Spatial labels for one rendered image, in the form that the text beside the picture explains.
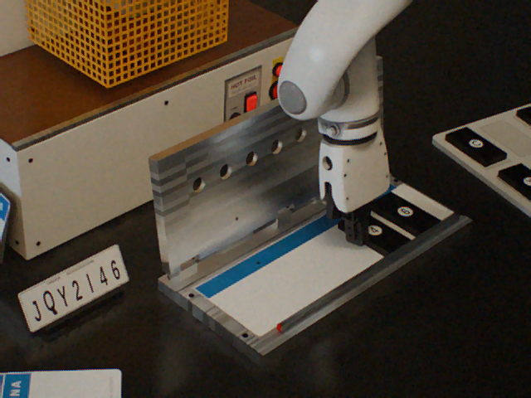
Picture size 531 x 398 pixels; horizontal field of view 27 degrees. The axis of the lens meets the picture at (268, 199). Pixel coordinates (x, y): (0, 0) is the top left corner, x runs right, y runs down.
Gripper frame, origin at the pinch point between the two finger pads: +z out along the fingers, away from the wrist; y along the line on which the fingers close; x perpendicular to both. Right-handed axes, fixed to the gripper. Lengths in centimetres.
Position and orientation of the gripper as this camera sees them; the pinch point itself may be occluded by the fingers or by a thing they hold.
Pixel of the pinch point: (357, 230)
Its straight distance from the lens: 156.8
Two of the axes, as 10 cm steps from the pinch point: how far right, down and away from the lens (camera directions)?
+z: 1.0, 8.9, 4.5
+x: -6.9, -2.6, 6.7
